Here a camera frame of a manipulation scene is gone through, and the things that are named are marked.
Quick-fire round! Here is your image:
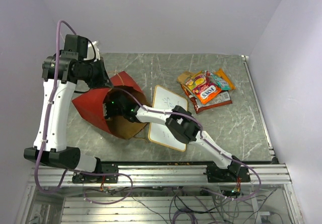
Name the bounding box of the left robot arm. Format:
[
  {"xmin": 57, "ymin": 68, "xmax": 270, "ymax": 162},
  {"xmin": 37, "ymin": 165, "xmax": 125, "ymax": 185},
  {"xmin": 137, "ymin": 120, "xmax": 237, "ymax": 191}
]
[{"xmin": 24, "ymin": 34, "xmax": 112, "ymax": 182}]

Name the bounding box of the yellow framed whiteboard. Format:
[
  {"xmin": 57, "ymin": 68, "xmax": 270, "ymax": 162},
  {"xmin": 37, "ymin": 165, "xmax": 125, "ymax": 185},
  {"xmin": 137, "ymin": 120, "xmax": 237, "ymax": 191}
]
[{"xmin": 147, "ymin": 85, "xmax": 188, "ymax": 152}]

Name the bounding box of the aluminium mounting rail frame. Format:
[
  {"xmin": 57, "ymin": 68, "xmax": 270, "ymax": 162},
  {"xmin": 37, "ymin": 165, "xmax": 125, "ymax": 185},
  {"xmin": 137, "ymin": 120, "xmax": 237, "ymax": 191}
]
[{"xmin": 29, "ymin": 53, "xmax": 303, "ymax": 223}]

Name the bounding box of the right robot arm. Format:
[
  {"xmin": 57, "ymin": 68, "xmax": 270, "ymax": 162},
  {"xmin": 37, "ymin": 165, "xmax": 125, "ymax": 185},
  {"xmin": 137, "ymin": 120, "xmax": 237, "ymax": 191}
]
[{"xmin": 103, "ymin": 91, "xmax": 241, "ymax": 182}]

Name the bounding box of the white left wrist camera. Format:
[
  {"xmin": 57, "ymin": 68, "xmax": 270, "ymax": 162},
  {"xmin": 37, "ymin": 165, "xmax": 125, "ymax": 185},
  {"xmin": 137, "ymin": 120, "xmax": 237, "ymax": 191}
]
[{"xmin": 86, "ymin": 41, "xmax": 101, "ymax": 61}]

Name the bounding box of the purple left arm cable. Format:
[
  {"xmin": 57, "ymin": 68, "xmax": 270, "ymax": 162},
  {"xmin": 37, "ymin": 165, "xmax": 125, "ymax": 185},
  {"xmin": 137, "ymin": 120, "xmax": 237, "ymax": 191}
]
[{"xmin": 34, "ymin": 20, "xmax": 134, "ymax": 205}]

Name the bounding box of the teal snack bar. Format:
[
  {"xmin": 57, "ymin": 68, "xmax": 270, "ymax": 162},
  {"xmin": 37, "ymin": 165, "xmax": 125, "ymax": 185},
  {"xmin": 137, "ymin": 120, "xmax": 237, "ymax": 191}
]
[{"xmin": 206, "ymin": 71, "xmax": 231, "ymax": 91}]

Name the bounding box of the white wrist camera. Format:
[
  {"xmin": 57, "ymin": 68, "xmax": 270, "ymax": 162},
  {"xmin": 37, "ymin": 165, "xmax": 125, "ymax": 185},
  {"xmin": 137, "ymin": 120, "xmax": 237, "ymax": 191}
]
[
  {"xmin": 103, "ymin": 103, "xmax": 109, "ymax": 119},
  {"xmin": 86, "ymin": 41, "xmax": 101, "ymax": 61}
]

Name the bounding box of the brown teal chips bag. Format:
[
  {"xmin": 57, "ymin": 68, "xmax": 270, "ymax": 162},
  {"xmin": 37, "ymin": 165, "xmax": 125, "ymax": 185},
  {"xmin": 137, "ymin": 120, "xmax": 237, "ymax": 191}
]
[{"xmin": 177, "ymin": 71, "xmax": 197, "ymax": 86}]

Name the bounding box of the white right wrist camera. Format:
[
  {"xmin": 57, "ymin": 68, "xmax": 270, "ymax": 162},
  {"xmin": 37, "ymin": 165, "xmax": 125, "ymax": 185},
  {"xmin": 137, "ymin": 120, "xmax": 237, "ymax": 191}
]
[{"xmin": 103, "ymin": 103, "xmax": 109, "ymax": 119}]

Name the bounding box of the red brown paper bag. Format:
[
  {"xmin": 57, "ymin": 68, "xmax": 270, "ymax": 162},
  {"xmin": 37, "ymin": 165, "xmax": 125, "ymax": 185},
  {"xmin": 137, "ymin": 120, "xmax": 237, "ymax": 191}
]
[{"xmin": 72, "ymin": 71, "xmax": 151, "ymax": 139}]

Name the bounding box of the red Doritos bag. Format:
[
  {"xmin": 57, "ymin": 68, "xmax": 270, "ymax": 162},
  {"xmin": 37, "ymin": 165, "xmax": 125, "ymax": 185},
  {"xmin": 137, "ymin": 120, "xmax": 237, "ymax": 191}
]
[{"xmin": 181, "ymin": 85, "xmax": 232, "ymax": 114}]

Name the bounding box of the orange Fox's candy bag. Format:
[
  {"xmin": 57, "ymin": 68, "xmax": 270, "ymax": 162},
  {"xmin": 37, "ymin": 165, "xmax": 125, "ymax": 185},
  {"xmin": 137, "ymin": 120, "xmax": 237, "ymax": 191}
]
[{"xmin": 185, "ymin": 71, "xmax": 222, "ymax": 104}]

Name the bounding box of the orange honey snack bag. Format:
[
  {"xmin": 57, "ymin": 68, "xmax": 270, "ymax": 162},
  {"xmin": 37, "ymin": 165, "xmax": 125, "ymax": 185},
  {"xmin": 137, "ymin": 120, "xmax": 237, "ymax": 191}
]
[{"xmin": 215, "ymin": 68, "xmax": 236, "ymax": 91}]

